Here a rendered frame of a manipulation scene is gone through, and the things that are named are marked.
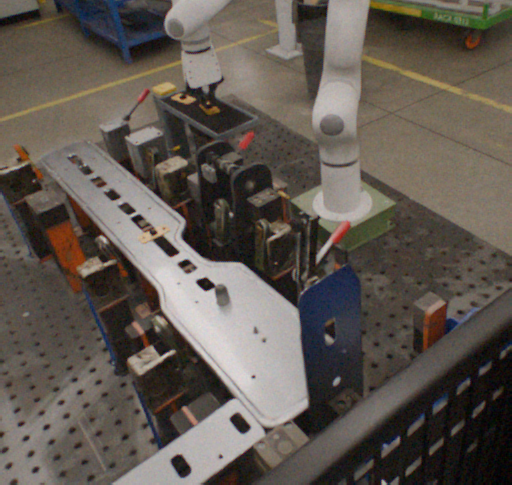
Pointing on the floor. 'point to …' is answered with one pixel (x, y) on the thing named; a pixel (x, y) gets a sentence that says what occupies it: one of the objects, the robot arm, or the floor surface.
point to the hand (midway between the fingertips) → (207, 99)
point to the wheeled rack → (446, 4)
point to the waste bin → (311, 31)
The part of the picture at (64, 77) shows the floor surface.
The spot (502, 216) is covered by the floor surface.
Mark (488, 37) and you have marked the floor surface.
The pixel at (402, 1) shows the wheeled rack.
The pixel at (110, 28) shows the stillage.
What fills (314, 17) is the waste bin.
